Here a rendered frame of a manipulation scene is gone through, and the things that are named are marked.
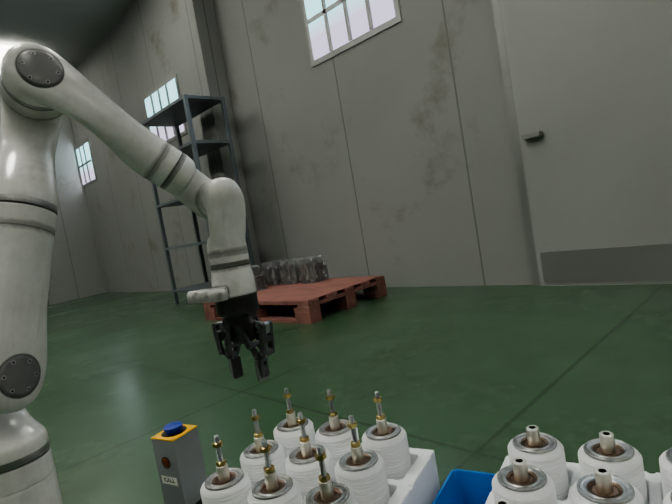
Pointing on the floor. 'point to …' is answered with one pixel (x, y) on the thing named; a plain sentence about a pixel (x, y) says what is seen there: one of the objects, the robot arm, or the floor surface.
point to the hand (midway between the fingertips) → (249, 371)
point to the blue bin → (465, 488)
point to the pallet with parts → (305, 290)
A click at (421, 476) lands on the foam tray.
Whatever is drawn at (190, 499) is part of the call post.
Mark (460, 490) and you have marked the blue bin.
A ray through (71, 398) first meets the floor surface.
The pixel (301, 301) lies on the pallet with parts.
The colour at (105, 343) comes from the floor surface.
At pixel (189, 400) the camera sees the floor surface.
